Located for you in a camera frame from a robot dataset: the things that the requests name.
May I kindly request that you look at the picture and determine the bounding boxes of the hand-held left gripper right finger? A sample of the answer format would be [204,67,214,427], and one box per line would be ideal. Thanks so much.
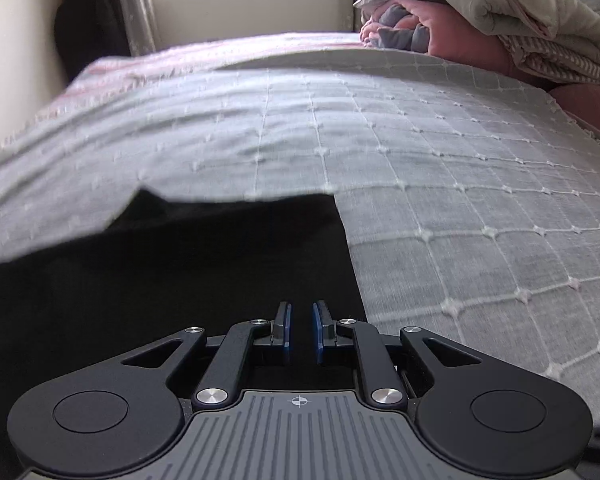
[311,300,484,407]

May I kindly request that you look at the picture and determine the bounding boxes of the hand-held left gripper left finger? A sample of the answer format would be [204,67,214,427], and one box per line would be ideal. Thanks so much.
[120,301,294,409]

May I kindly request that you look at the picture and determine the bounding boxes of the large pink pillow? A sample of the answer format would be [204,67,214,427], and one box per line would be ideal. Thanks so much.
[549,82,600,137]

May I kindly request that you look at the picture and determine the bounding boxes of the black pants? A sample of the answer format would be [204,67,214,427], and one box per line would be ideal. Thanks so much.
[0,187,369,480]

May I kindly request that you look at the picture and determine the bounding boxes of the grey checked bedspread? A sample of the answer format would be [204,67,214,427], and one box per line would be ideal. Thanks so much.
[0,47,600,435]

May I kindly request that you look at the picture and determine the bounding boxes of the dark hanging clothing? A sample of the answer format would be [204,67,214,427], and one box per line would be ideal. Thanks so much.
[54,0,132,82]

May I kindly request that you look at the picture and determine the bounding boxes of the striped folded blanket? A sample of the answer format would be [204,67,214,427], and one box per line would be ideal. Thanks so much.
[499,30,600,87]

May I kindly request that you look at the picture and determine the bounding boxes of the beige folded blanket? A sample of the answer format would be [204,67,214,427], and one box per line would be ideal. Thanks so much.
[420,0,600,57]

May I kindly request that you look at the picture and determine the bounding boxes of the purple grey cloth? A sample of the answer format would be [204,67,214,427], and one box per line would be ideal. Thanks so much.
[359,2,432,54]

